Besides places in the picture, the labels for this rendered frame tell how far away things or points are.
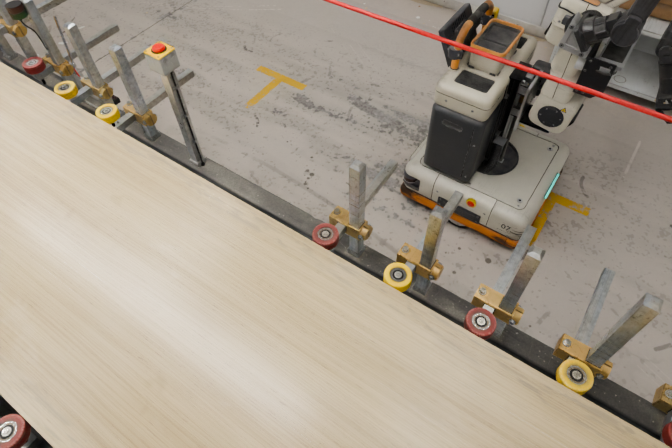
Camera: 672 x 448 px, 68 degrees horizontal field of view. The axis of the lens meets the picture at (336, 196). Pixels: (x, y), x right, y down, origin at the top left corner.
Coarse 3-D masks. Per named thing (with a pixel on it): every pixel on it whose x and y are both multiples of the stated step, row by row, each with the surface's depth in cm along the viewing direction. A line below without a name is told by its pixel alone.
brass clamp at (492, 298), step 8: (488, 288) 142; (480, 296) 140; (488, 296) 140; (496, 296) 140; (504, 296) 140; (480, 304) 142; (488, 304) 139; (496, 304) 139; (496, 312) 140; (504, 312) 137; (512, 312) 137; (520, 312) 138; (504, 320) 140; (512, 320) 138
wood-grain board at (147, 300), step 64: (0, 64) 206; (0, 128) 182; (64, 128) 181; (0, 192) 162; (64, 192) 162; (128, 192) 161; (192, 192) 161; (0, 256) 147; (64, 256) 147; (128, 256) 146; (192, 256) 146; (256, 256) 145; (320, 256) 144; (0, 320) 134; (64, 320) 134; (128, 320) 133; (192, 320) 133; (256, 320) 133; (320, 320) 132; (384, 320) 132; (448, 320) 131; (0, 384) 124; (64, 384) 123; (128, 384) 123; (192, 384) 122; (256, 384) 122; (320, 384) 122; (384, 384) 121; (448, 384) 121; (512, 384) 121
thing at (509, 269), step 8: (528, 224) 157; (528, 232) 155; (520, 240) 153; (528, 240) 153; (520, 248) 151; (512, 256) 149; (520, 256) 149; (512, 264) 148; (504, 272) 146; (512, 272) 146; (504, 280) 144; (496, 288) 143; (504, 288) 143
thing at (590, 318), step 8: (608, 272) 148; (600, 280) 147; (608, 280) 147; (600, 288) 145; (608, 288) 145; (592, 296) 146; (600, 296) 144; (592, 304) 142; (600, 304) 142; (592, 312) 141; (584, 320) 139; (592, 320) 139; (584, 328) 138; (592, 328) 138; (576, 336) 138; (584, 336) 136
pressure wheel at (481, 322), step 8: (472, 312) 132; (480, 312) 132; (488, 312) 132; (464, 320) 133; (472, 320) 131; (480, 320) 130; (488, 320) 131; (464, 328) 132; (472, 328) 129; (480, 328) 129; (488, 328) 129; (480, 336) 128; (488, 336) 129
